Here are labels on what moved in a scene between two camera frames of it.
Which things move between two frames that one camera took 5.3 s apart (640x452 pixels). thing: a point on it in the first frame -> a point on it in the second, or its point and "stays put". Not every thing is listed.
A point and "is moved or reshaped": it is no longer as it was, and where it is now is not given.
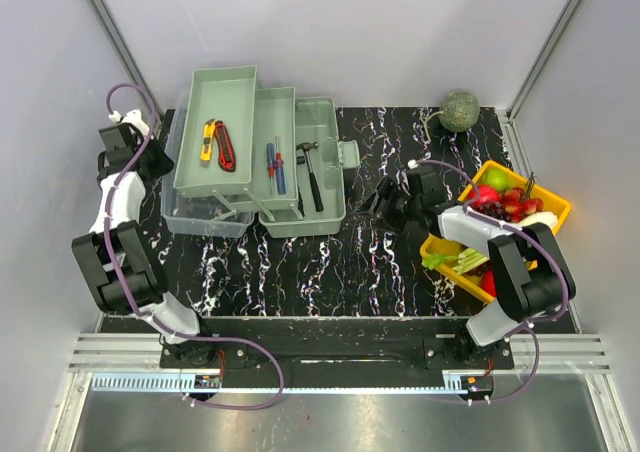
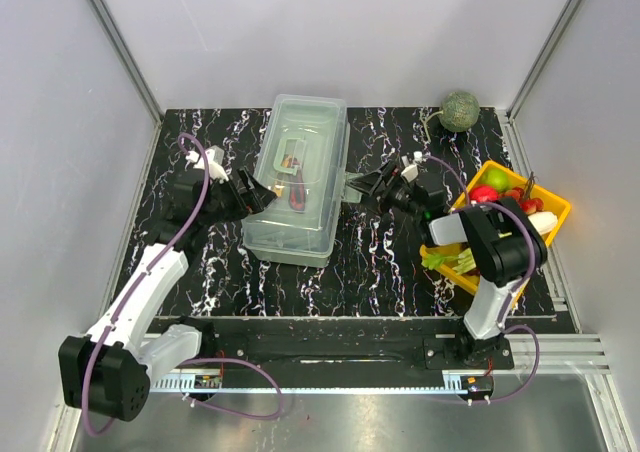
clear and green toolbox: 236,154 is moved or reshaped
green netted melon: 459,111 stays put
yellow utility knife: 207,142 -> 286,162
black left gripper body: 157,162 -> 227,204
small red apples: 516,204 stays put
